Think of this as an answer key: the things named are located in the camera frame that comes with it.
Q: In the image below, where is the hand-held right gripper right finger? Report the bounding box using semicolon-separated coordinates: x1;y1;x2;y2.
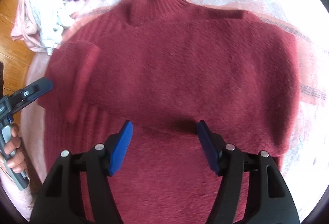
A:
197;120;301;224

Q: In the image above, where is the white striped garment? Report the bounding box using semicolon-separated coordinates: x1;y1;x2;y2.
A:
27;0;101;55

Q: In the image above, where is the person's left hand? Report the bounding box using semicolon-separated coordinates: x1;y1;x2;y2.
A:
0;123;28;173

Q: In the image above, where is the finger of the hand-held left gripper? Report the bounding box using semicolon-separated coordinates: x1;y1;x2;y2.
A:
8;78;53;112

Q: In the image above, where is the pale pink garment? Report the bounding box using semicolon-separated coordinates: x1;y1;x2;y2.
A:
11;0;52;53

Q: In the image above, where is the dark red knit sweater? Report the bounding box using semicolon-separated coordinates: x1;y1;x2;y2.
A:
37;0;302;224

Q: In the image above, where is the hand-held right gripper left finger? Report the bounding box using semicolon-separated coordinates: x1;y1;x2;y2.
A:
29;120;133;224

